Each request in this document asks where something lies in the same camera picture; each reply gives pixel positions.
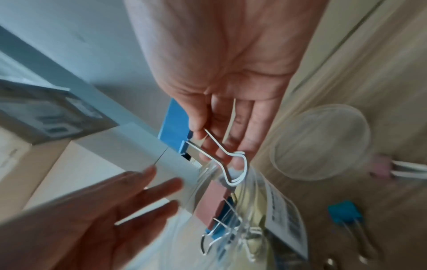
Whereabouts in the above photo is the large clear plastic jar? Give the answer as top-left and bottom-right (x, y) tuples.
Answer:
(146, 158), (310, 270)

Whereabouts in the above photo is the person's right hand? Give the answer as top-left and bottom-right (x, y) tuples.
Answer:
(123, 0), (328, 172)

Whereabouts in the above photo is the large teal binder clip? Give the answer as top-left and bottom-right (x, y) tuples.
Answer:
(157, 98), (250, 187)

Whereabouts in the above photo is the pile of colourful binder clips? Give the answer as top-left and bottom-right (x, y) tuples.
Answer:
(323, 154), (427, 267)

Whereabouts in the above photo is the person's left hand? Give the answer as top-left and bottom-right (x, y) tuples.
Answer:
(0, 165), (185, 270)

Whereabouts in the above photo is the brown box red dashed print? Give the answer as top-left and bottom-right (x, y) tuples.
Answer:
(0, 79), (117, 212)

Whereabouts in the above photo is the large clear round lid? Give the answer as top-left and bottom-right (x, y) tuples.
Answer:
(269, 104), (372, 181)

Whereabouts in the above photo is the white cardboard box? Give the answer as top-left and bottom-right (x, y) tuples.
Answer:
(0, 24), (204, 216)

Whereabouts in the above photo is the large yellow binder clip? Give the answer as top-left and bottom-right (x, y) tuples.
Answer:
(233, 189), (268, 233)

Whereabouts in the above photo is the large pink binder clip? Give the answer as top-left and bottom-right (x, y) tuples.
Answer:
(194, 181), (232, 230)

